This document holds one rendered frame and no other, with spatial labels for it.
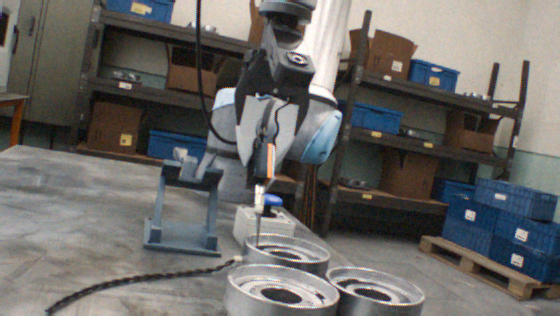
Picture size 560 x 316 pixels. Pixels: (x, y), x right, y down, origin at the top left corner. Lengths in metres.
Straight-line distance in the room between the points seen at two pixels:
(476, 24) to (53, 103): 4.25
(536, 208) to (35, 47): 4.19
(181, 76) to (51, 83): 1.06
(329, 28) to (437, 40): 4.41
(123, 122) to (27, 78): 0.88
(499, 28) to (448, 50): 0.72
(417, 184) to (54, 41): 3.39
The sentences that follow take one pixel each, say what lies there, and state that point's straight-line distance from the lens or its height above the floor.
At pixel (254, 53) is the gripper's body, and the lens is 0.65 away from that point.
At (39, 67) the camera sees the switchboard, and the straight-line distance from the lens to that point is 4.31.
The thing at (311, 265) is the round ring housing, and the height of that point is 0.84.
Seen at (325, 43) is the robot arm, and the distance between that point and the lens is 1.04.
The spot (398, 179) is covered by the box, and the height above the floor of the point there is 0.61.
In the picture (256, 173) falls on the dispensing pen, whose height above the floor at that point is 0.92.
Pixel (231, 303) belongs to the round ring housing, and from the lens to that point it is 0.45.
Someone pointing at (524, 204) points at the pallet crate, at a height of 0.67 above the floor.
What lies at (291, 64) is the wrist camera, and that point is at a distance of 0.55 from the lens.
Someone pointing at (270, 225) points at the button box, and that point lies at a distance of 0.70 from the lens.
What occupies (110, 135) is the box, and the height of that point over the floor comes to 0.58.
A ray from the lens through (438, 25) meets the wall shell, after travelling 5.45.
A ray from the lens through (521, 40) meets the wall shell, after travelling 6.10.
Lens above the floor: 0.99
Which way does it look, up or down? 5 degrees down
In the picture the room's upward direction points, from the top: 11 degrees clockwise
